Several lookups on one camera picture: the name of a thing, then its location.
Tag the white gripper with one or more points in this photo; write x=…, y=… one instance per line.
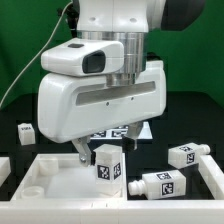
x=71, y=108

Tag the white square tabletop tray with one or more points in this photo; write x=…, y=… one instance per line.
x=63, y=176

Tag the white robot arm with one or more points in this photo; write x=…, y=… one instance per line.
x=129, y=22

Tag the white marker sheet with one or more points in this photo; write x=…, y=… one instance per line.
x=118, y=132

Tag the small white cube block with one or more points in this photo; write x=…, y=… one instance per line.
x=26, y=134

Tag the white left fence block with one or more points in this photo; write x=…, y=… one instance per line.
x=5, y=169

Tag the white front fence rail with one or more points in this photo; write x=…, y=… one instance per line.
x=123, y=212

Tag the white fence rail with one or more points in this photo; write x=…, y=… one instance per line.
x=212, y=175
x=123, y=212

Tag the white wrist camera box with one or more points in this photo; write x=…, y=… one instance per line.
x=82, y=57

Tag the white right fence rail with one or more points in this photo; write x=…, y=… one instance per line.
x=212, y=175

